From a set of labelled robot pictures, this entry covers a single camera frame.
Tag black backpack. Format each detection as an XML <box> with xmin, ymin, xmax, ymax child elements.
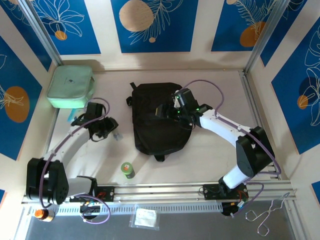
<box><xmin>125</xmin><ymin>81</ymin><xmax>193</xmax><ymax>163</ymax></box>

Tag blue tissue pack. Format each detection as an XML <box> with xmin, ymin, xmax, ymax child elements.
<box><xmin>67</xmin><ymin>108</ymin><xmax>87</xmax><ymax>124</ymax></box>

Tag clear bag with white pad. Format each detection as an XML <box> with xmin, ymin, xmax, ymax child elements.
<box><xmin>129</xmin><ymin>204</ymin><xmax>160</xmax><ymax>231</ymax></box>

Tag green lidded can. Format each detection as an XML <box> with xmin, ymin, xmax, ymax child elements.
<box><xmin>120</xmin><ymin>161</ymin><xmax>136</xmax><ymax>180</ymax></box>

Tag mint green zip pouch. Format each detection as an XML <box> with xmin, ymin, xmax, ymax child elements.
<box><xmin>46</xmin><ymin>65</ymin><xmax>96</xmax><ymax>109</ymax></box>

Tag brown bottle with orange cap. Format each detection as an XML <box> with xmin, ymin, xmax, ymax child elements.
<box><xmin>34</xmin><ymin>208</ymin><xmax>56</xmax><ymax>223</ymax></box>

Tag metal tongs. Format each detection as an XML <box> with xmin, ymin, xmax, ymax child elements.
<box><xmin>245</xmin><ymin>191</ymin><xmax>291</xmax><ymax>236</ymax></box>

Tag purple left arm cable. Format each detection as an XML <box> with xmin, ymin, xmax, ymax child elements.
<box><xmin>39</xmin><ymin>97</ymin><xmax>111</xmax><ymax>225</ymax></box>

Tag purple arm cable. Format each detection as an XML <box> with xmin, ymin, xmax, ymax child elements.
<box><xmin>181</xmin><ymin>79</ymin><xmax>282</xmax><ymax>218</ymax></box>
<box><xmin>39</xmin><ymin>97</ymin><xmax>111</xmax><ymax>225</ymax></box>

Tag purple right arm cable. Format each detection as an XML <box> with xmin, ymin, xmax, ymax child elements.
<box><xmin>181</xmin><ymin>79</ymin><xmax>282</xmax><ymax>218</ymax></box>

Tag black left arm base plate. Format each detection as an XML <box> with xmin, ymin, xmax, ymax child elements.
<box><xmin>69</xmin><ymin>186</ymin><xmax>116</xmax><ymax>203</ymax></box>

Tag aluminium side rail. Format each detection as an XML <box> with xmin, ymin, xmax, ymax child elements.
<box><xmin>238</xmin><ymin>70</ymin><xmax>282</xmax><ymax>181</ymax></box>

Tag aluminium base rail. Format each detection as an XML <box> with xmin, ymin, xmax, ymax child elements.
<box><xmin>21</xmin><ymin>183</ymin><xmax>297</xmax><ymax>205</ymax></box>

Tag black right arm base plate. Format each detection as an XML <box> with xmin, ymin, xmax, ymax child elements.
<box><xmin>202</xmin><ymin>183</ymin><xmax>248</xmax><ymax>201</ymax></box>

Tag white slotted cable duct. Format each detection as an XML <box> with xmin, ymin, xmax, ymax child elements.
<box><xmin>24</xmin><ymin>202</ymin><xmax>223</xmax><ymax>215</ymax></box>

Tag aluminium frame post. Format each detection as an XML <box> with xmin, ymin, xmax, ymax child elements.
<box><xmin>243</xmin><ymin>0</ymin><xmax>291</xmax><ymax>75</ymax></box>
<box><xmin>18</xmin><ymin>0</ymin><xmax>63</xmax><ymax>66</ymax></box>

